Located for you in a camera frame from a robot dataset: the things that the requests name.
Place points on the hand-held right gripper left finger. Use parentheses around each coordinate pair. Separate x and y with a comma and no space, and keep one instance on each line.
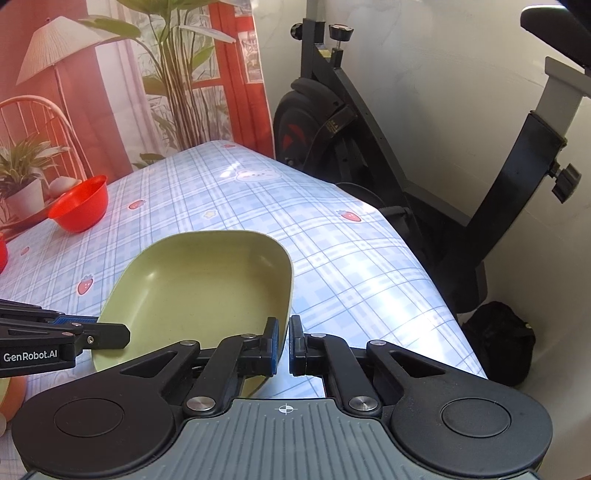
(274,344)

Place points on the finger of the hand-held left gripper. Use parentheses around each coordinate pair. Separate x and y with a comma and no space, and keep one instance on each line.
(108,335)
(74,319)

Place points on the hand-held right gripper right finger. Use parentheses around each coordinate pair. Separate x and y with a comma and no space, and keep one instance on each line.
(292,346)

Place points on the green oval plate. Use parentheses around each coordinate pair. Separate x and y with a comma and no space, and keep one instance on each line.
(194,286)

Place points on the green and orange object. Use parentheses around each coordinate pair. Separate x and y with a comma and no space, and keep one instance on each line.
(16,397)

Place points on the red plastic bowl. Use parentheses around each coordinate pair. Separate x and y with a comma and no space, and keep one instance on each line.
(2,254)
(81,207)

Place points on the blue plaid strawberry tablecloth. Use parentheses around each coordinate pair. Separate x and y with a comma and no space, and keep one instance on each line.
(323,230)

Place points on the black bag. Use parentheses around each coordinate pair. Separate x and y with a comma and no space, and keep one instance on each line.
(501,344)

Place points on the black exercise bike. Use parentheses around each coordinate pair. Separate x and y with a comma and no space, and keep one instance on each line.
(508,184)

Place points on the wall poster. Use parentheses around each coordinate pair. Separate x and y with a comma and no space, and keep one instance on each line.
(115,92)

